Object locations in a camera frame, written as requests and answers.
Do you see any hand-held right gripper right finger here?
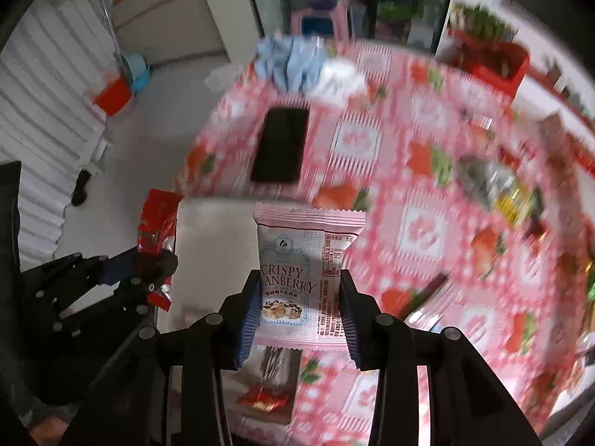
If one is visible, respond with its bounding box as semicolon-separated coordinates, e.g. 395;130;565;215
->
339;270;542;446

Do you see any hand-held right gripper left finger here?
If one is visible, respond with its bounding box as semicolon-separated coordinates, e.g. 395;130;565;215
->
60;269;262;446

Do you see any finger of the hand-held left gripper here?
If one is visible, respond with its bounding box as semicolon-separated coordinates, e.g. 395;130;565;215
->
21;248;180;310
49;279;175;337

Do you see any large red snack packet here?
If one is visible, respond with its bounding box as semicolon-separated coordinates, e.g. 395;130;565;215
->
137;189;184;310

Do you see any pink white snack packet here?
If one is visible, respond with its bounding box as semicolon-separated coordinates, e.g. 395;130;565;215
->
253;202;366;351

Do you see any silver striped snack packet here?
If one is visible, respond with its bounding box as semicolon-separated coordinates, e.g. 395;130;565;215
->
253;348;303;391

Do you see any dark object on floor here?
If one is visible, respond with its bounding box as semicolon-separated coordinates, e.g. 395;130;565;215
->
71;169;93;207

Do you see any red plastic cup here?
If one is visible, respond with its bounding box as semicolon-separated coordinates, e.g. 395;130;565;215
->
93;77;133;117

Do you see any black smartphone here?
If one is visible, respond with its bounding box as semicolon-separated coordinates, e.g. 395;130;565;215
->
250;108;311;184

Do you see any light blue plastic container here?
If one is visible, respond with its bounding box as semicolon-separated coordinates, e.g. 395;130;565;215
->
118;53;152;91

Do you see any white plastic bag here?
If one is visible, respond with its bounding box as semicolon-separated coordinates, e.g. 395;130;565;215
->
321;58;368;103

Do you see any white cabinet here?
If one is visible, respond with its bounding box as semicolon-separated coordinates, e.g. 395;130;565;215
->
112;0;233;66

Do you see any light blue cloth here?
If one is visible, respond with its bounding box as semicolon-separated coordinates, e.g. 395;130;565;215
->
253;35;328;94

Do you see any white shelf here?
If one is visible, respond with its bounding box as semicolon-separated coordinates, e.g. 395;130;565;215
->
437;4;595;159

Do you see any red basket with green plants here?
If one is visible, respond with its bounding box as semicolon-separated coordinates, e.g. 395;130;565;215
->
448;2;531;96

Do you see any pink plastic stool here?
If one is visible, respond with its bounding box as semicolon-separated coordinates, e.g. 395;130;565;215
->
290;0;354;40

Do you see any glass door cabinet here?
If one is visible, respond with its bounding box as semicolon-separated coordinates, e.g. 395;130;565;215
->
242;0;459;52

